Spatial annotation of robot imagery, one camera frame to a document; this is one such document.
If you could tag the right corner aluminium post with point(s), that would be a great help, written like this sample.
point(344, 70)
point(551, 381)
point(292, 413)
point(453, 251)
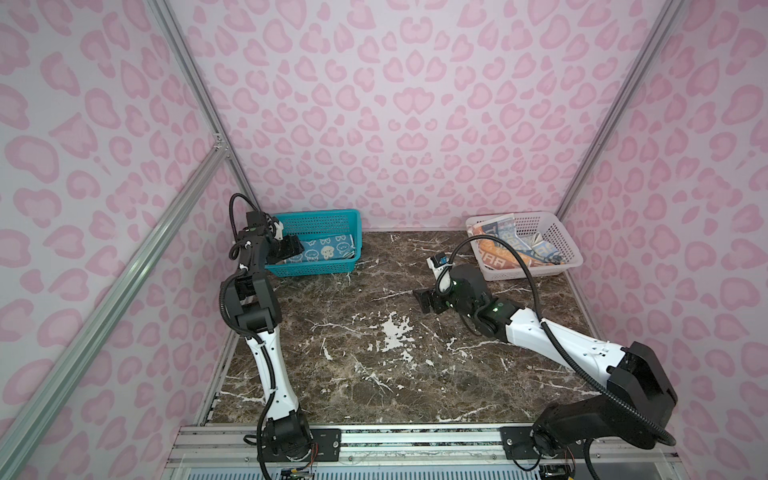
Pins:
point(671, 13)

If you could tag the grey patterned towel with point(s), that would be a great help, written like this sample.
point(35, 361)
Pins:
point(532, 247)

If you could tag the diagonal aluminium frame bar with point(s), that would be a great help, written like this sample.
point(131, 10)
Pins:
point(40, 412)

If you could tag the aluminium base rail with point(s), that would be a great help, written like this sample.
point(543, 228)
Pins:
point(387, 451)

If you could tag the teal plastic basket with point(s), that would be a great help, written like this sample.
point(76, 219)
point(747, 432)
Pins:
point(316, 224)

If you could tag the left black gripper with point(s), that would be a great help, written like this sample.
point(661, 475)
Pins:
point(291, 247)

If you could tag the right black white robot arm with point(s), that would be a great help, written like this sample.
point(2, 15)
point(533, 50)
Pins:
point(634, 397)

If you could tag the left corner aluminium post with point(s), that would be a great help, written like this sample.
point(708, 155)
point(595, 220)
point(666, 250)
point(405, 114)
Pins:
point(173, 33)

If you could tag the corner aluminium post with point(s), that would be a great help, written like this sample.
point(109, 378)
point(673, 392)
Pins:
point(173, 33)
point(671, 13)

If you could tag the white plastic basket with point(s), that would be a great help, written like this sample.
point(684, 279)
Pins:
point(553, 231)

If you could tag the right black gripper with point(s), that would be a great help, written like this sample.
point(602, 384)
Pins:
point(424, 302)

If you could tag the teal bunny towel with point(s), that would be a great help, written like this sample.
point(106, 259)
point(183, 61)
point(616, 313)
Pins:
point(334, 247)

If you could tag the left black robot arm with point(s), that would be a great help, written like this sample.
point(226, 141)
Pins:
point(248, 306)

